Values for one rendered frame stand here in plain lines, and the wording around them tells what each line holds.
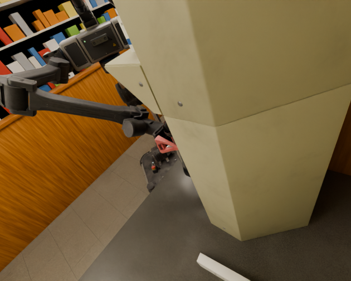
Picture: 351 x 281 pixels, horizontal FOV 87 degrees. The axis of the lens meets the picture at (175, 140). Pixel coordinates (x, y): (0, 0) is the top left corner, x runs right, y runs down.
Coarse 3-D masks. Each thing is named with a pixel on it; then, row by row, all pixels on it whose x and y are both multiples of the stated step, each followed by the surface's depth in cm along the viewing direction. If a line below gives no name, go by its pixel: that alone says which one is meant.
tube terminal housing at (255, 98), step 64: (128, 0) 21; (192, 0) 17; (256, 0) 18; (320, 0) 18; (192, 64) 22; (256, 64) 22; (320, 64) 23; (192, 128) 31; (256, 128) 28; (320, 128) 30; (256, 192) 40
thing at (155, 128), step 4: (152, 124) 66; (156, 124) 65; (160, 124) 64; (148, 128) 66; (152, 128) 65; (156, 128) 64; (160, 128) 63; (152, 132) 66; (156, 132) 61; (160, 132) 62; (156, 136) 61; (160, 136) 64
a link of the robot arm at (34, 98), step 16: (16, 80) 54; (32, 80) 58; (32, 96) 56; (48, 96) 59; (64, 96) 62; (16, 112) 58; (32, 112) 59; (64, 112) 62; (80, 112) 63; (96, 112) 65; (112, 112) 67; (128, 112) 69
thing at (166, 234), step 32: (160, 192) 80; (192, 192) 75; (320, 192) 60; (128, 224) 74; (160, 224) 70; (192, 224) 66; (320, 224) 54; (128, 256) 65; (160, 256) 61; (192, 256) 58; (224, 256) 56; (256, 256) 53; (288, 256) 51; (320, 256) 49
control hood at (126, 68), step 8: (120, 56) 36; (128, 56) 34; (136, 56) 32; (112, 64) 33; (120, 64) 32; (128, 64) 30; (136, 64) 29; (112, 72) 35; (120, 72) 33; (128, 72) 31; (136, 72) 30; (120, 80) 35; (128, 80) 33; (136, 80) 32; (144, 80) 30; (128, 88) 35; (136, 88) 33; (144, 88) 32; (136, 96) 35; (144, 96) 34; (152, 96) 32; (144, 104) 36; (152, 104) 34; (160, 112) 34
